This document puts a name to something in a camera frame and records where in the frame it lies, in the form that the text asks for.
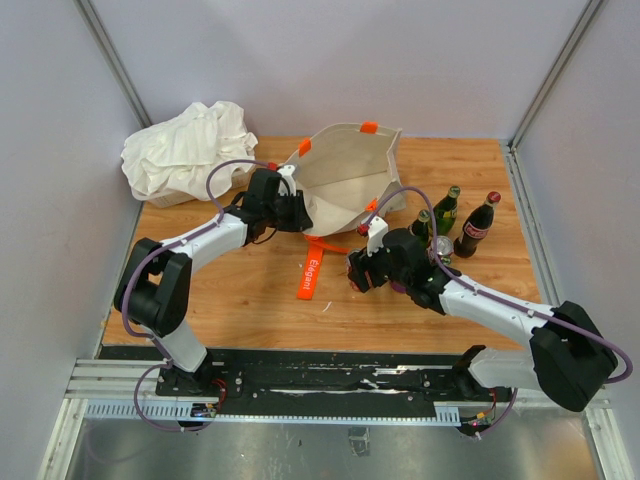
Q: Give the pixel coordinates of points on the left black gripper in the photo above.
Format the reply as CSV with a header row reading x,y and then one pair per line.
x,y
301,219

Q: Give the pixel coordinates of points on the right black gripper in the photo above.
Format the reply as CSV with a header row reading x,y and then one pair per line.
x,y
375,280

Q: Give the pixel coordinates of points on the green bottle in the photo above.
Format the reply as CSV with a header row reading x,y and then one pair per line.
x,y
352,274
421,227
445,211

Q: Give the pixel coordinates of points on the red cola can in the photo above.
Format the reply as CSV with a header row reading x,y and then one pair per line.
x,y
443,250

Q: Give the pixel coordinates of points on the green bottle front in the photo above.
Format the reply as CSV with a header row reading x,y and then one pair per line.
x,y
445,211

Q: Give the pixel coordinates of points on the beige canvas tote bag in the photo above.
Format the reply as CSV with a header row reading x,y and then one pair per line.
x,y
346,171

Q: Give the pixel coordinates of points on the dark cola glass bottle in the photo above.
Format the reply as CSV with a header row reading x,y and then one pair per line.
x,y
477,226

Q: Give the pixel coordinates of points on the purple soda can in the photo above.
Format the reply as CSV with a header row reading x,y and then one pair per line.
x,y
397,287

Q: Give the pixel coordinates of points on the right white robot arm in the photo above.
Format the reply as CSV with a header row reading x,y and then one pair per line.
x,y
564,355

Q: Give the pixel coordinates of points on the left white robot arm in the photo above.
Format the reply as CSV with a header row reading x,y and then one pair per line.
x,y
154,289

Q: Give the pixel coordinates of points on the crumpled white cloth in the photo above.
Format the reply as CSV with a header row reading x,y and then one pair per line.
x,y
201,138

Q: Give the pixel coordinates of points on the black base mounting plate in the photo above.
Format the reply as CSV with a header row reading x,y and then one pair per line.
x,y
325,385

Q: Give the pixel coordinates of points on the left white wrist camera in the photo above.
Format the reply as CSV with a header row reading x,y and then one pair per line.
x,y
287,184

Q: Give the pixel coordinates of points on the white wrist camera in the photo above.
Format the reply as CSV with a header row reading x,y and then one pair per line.
x,y
374,230
287,184

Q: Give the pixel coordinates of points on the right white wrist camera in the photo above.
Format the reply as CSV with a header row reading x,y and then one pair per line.
x,y
374,230

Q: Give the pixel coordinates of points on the aluminium rail frame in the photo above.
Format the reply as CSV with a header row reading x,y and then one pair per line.
x,y
120,387

